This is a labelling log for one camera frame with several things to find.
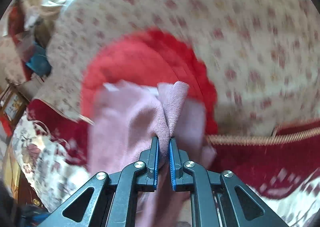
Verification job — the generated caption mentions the red ruffled cushion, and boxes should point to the red ruffled cushion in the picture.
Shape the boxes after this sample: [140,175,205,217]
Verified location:
[80,29,217,134]

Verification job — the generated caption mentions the framed picture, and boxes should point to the framed picture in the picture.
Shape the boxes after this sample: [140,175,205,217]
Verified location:
[1,85,29,124]

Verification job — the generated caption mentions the mauve pink garment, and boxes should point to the mauve pink garment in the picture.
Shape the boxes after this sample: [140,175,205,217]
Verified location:
[87,81,216,226]

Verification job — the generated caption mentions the red white plush blanket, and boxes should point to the red white plush blanket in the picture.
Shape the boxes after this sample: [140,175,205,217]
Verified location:
[11,99,319,226]

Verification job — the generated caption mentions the floral beige quilt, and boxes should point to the floral beige quilt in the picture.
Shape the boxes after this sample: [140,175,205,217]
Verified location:
[36,0,319,135]

